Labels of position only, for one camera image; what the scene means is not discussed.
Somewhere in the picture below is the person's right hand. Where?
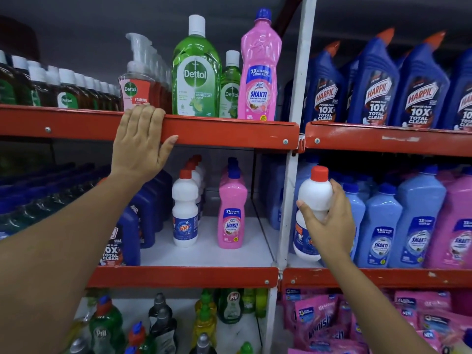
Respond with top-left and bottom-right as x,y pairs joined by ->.
296,179 -> 357,264

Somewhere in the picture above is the person's left hand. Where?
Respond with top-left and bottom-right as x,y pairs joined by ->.
111,104 -> 179,185

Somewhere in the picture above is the white bleach bottle red cap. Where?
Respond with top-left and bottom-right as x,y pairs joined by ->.
293,166 -> 335,262

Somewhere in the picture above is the person's right forearm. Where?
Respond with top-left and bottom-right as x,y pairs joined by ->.
320,251 -> 440,354

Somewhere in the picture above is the person's left forearm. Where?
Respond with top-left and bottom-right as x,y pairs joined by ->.
0,170 -> 148,354

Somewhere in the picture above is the row of foaming pump bottles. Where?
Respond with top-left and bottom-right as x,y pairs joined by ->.
118,32 -> 173,115

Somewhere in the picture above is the orange metal shelf beam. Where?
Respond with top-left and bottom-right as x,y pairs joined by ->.
305,121 -> 472,158
282,267 -> 472,290
0,104 -> 300,151
86,266 -> 279,289

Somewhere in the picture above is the large green disinfectant bottle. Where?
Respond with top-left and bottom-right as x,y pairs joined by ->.
171,15 -> 222,118

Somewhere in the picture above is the row of brown antiseptic bottles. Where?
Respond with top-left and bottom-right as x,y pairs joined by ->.
0,49 -> 121,111

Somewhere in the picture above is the row of white bleach bottles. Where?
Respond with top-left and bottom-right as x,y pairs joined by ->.
171,155 -> 207,248

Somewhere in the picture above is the row of blue toilet cleaners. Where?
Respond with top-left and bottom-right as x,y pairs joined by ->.
99,169 -> 174,267

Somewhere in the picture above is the row of pink cleaner bottles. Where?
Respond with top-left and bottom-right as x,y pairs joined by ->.
217,157 -> 249,250

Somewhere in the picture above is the small green disinfectant bottle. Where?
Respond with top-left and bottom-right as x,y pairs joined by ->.
219,50 -> 242,119

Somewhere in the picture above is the group of light blue bottles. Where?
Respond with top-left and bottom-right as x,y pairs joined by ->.
265,158 -> 447,270

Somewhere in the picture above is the lime green dish soap bottle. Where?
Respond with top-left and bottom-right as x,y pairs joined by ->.
243,288 -> 268,318

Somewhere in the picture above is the pile of pink refill pouches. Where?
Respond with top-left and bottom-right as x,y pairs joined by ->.
282,289 -> 472,354

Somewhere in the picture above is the pink cleaner bottle blue cap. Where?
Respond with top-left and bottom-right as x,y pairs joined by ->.
237,8 -> 282,122

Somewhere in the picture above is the row of dark blue bottles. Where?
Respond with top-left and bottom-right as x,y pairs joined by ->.
0,162 -> 112,241

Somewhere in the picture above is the dark green dish soap bottle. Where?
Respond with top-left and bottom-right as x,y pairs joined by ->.
217,289 -> 245,325

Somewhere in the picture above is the white metal rack upright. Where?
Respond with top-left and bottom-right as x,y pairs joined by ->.
258,0 -> 318,354

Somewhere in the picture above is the row of orange-capped toilet cleaners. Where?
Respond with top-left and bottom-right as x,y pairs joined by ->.
280,27 -> 472,132

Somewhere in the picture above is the yellow dish soap bottle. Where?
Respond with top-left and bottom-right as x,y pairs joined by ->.
191,289 -> 218,348

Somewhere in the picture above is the large pink cleaner bottle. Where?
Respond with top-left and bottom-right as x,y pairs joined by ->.
423,169 -> 472,270

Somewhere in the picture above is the silver-capped dark bottle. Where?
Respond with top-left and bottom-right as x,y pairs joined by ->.
189,332 -> 217,354

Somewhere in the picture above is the grey dish soap bottle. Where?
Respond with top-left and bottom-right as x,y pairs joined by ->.
148,293 -> 178,354

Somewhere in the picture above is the green dish soap bottle red cap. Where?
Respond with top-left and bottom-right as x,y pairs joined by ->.
89,295 -> 126,354

